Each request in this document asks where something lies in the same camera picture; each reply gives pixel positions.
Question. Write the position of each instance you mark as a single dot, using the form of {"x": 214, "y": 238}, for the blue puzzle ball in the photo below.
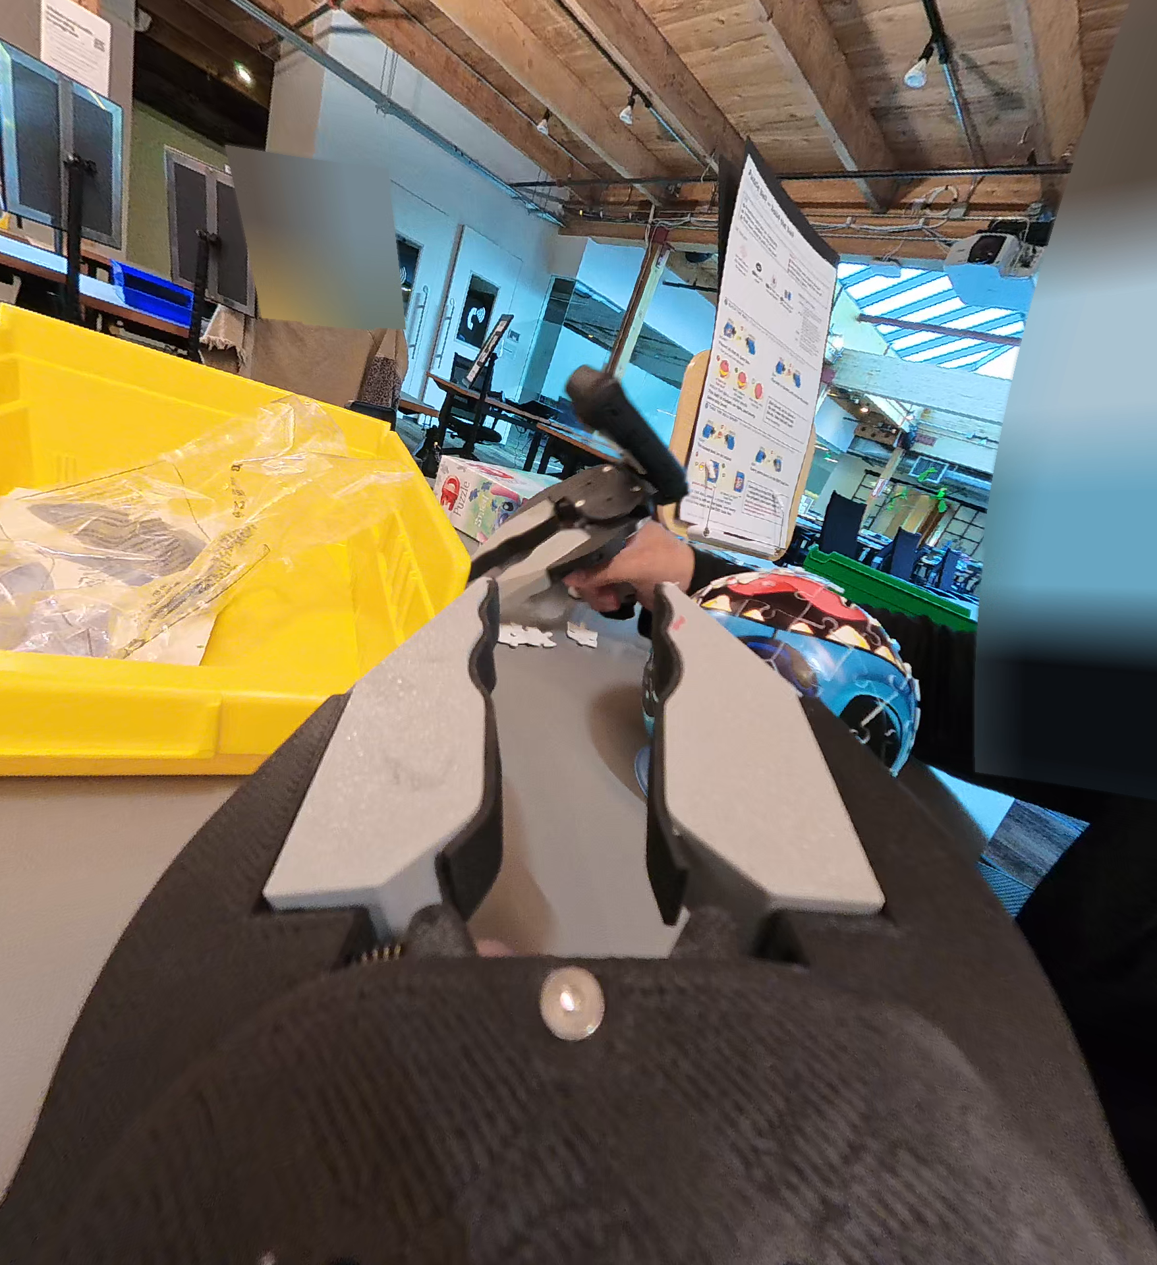
{"x": 826, "y": 651}

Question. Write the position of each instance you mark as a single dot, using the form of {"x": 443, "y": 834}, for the white wall notice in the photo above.
{"x": 75, "y": 34}

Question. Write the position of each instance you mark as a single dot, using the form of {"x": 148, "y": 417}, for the blue plastic bin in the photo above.
{"x": 149, "y": 292}

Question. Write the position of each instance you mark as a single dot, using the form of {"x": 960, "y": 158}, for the computer monitor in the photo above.
{"x": 209, "y": 233}
{"x": 40, "y": 138}

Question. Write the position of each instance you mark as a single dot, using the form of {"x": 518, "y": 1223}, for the tablet on stand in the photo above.
{"x": 495, "y": 346}

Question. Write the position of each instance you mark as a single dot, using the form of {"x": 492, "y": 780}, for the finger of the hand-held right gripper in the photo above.
{"x": 564, "y": 564}
{"x": 525, "y": 534}

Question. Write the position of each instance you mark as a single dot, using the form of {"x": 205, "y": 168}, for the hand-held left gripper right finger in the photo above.
{"x": 767, "y": 780}

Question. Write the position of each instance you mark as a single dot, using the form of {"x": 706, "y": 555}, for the white ceiling projector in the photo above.
{"x": 994, "y": 251}

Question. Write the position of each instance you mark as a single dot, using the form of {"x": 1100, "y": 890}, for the yellow plastic bin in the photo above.
{"x": 293, "y": 633}
{"x": 94, "y": 756}

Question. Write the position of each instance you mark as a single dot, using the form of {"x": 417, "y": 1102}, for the cartoon print puzzle box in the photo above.
{"x": 480, "y": 493}

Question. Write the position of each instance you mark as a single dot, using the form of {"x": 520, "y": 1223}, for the person's right forearm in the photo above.
{"x": 726, "y": 568}

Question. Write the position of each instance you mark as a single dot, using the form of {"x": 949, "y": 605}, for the white puzzle piece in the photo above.
{"x": 529, "y": 637}
{"x": 583, "y": 637}

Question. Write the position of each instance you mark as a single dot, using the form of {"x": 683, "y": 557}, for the long grey work table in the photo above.
{"x": 45, "y": 272}

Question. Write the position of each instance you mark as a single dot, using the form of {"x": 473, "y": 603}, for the printed instruction sheet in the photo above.
{"x": 767, "y": 346}

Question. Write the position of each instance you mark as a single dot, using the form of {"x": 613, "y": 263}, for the clear plastic bag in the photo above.
{"x": 194, "y": 514}

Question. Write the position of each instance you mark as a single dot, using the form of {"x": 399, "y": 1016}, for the person's right hand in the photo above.
{"x": 663, "y": 568}

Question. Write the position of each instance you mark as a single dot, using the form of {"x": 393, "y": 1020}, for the beige burlap cloth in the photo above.
{"x": 302, "y": 361}

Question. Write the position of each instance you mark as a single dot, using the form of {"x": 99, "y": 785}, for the dark wooden table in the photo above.
{"x": 499, "y": 406}

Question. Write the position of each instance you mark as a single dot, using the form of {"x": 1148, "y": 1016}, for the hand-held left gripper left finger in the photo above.
{"x": 391, "y": 780}

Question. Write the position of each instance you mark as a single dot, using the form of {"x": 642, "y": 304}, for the green plastic bin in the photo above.
{"x": 884, "y": 588}

